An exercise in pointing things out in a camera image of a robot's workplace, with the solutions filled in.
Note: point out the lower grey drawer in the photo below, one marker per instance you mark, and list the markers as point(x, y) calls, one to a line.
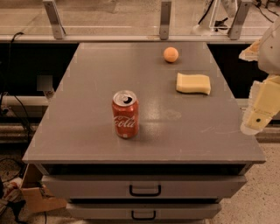
point(143, 212)

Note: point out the orange ball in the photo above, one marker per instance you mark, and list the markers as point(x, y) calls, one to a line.
point(171, 54)

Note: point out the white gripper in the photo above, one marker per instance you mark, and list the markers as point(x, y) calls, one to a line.
point(271, 53)

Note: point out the grey drawer cabinet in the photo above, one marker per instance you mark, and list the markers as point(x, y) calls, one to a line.
point(179, 133)

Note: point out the grey drawer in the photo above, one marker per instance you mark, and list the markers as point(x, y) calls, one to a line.
point(143, 212)
point(143, 186)

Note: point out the middle metal bracket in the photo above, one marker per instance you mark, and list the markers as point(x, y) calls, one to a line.
point(165, 17)

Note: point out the red coke can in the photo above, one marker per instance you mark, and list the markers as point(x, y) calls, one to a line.
point(125, 114)

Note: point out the yellow sponge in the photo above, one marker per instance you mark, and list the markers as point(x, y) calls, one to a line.
point(193, 83)

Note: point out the left metal bracket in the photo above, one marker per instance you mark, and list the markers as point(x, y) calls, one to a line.
point(54, 19)

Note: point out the upper grey drawer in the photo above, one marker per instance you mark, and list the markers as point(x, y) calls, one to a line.
point(143, 186)

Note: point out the white pipe rail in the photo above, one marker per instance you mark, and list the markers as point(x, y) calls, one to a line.
point(9, 100)

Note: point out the cardboard box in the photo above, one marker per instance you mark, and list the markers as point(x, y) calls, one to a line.
point(37, 196)

